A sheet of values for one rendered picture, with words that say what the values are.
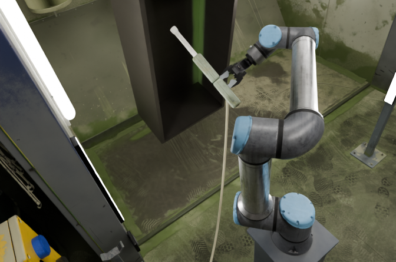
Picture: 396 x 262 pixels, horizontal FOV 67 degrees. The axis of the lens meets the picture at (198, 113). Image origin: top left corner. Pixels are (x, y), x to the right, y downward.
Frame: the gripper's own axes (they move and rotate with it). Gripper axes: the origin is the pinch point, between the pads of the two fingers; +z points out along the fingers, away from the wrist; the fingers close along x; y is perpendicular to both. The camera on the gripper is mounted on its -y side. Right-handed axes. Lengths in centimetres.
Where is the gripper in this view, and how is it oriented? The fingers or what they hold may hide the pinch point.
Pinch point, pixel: (220, 86)
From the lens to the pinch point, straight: 146.0
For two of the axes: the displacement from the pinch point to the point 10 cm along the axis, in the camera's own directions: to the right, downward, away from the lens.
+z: -7.3, 6.4, 2.4
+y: 2.1, -1.2, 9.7
